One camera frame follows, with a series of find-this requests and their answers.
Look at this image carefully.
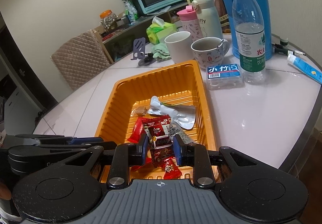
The black clear snack packet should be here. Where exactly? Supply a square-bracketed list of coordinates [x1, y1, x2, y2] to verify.
[169, 123, 193, 144]

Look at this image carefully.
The wooden shelf unit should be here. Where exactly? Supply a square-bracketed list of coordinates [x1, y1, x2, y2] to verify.
[92, 1, 192, 64]

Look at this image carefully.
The white thermos bottle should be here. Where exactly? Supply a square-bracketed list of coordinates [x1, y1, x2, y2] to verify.
[192, 0, 224, 39]

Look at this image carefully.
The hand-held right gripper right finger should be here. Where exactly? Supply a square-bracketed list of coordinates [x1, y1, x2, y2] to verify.
[173, 134, 259, 189]

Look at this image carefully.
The person's left hand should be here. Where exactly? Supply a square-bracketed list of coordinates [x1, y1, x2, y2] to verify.
[0, 183, 12, 201]

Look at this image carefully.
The bright red snack packet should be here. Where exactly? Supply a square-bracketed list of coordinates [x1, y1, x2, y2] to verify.
[126, 117, 149, 144]

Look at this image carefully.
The grey phone stand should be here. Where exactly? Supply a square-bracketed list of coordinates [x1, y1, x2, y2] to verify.
[130, 38, 155, 66]

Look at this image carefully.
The light green cloth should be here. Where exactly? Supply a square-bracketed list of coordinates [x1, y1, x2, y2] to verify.
[151, 43, 172, 61]

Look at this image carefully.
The clear packet with brown biscuit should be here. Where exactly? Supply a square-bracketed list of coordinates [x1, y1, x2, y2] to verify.
[130, 106, 149, 117]

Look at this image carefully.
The silver foil snack packet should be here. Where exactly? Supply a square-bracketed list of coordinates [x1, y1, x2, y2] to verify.
[147, 95, 197, 130]

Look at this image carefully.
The pink drinking bottle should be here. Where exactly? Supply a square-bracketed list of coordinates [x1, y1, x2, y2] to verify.
[176, 5, 199, 44]

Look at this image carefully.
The blue clear floss box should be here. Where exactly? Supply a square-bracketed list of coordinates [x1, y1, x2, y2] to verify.
[206, 63, 245, 90]

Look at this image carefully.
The white mug with red print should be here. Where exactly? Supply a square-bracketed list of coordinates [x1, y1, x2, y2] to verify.
[190, 37, 230, 70]

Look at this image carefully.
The dark red snack packet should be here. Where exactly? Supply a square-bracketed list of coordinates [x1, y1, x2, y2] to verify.
[151, 148, 175, 168]
[141, 116, 174, 150]

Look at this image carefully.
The black pen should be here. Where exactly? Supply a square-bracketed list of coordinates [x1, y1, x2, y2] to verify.
[271, 43, 306, 57]

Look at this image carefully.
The white cabinet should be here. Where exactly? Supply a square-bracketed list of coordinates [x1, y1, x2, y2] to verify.
[4, 72, 47, 135]

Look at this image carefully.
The clear water bottle green cap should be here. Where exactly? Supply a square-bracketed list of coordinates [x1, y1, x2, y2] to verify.
[231, 0, 267, 84]

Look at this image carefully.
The green tissue pack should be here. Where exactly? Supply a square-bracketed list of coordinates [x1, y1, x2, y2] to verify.
[146, 16, 178, 45]

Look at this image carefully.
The green white packet bag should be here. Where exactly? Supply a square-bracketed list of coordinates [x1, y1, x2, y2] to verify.
[121, 0, 139, 23]

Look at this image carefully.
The red wrapped candy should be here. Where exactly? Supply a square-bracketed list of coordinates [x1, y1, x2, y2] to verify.
[163, 159, 182, 180]

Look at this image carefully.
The beige quilted chair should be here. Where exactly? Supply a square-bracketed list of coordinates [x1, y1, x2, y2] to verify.
[50, 29, 111, 91]

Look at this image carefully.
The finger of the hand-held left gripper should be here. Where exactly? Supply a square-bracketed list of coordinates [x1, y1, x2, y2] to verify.
[7, 141, 117, 164]
[14, 134, 104, 146]

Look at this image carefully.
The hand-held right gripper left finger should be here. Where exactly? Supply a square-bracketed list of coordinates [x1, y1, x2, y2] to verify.
[63, 134, 150, 189]

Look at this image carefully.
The glass jar with orange lid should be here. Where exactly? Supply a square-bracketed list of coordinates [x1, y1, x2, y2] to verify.
[99, 10, 119, 31]

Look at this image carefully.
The blue white tube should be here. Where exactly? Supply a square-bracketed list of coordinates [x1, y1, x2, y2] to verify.
[287, 53, 322, 85]

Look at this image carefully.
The plain white mug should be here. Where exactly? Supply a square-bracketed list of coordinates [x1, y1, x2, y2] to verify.
[164, 31, 193, 63]

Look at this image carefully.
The orange plastic tray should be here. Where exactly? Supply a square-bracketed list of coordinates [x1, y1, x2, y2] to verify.
[94, 60, 219, 185]

